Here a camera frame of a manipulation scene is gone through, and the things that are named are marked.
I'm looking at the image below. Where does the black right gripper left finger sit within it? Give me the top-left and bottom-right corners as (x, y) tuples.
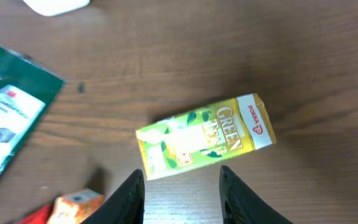
(82, 169), (145, 224)

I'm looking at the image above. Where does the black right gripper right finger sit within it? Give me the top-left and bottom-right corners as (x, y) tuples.
(219, 166), (292, 224)

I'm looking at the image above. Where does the green tea carton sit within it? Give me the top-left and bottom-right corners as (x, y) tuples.
(135, 93), (277, 180)

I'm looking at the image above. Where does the green white glove package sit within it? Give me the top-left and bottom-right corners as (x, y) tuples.
(0, 46), (65, 176)

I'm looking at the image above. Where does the red chips bag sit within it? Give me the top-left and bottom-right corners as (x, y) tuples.
(14, 204), (53, 224)

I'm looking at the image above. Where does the orange tissue pack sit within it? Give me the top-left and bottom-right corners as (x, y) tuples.
(47, 189), (104, 224)

